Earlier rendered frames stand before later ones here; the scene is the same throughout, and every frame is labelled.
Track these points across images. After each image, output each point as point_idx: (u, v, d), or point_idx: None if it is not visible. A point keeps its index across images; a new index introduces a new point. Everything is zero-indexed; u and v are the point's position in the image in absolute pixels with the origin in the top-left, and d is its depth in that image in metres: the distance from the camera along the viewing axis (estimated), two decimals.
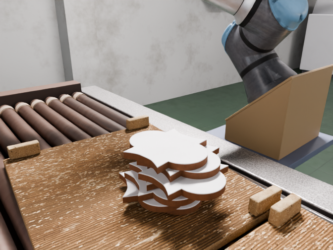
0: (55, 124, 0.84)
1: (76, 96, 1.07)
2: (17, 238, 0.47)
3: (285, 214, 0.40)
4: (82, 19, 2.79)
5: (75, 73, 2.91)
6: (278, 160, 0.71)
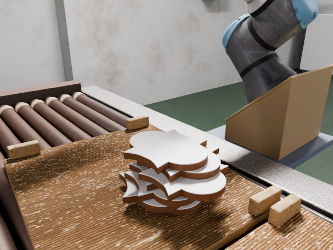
0: (55, 124, 0.84)
1: (76, 96, 1.07)
2: (17, 238, 0.47)
3: (285, 214, 0.40)
4: (82, 19, 2.79)
5: (75, 73, 2.91)
6: (278, 160, 0.71)
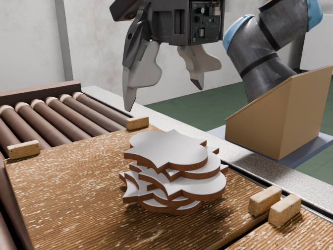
0: (55, 124, 0.84)
1: (76, 96, 1.07)
2: (17, 238, 0.47)
3: (285, 214, 0.40)
4: (82, 19, 2.79)
5: (75, 73, 2.91)
6: (278, 160, 0.71)
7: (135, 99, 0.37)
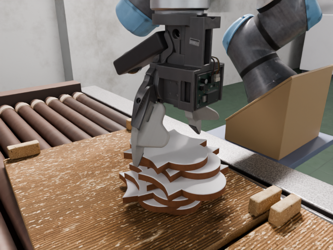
0: (55, 124, 0.84)
1: (76, 96, 1.07)
2: (17, 238, 0.47)
3: (285, 214, 0.40)
4: (82, 19, 2.79)
5: (75, 73, 2.91)
6: (278, 160, 0.71)
7: (142, 155, 0.40)
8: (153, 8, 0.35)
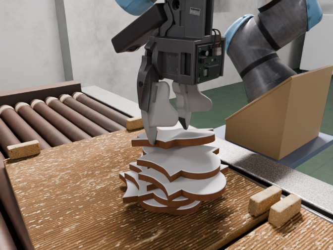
0: (55, 124, 0.84)
1: (76, 96, 1.07)
2: (17, 238, 0.47)
3: (285, 214, 0.40)
4: (82, 19, 2.79)
5: (75, 73, 2.91)
6: (278, 160, 0.71)
7: (156, 133, 0.41)
8: None
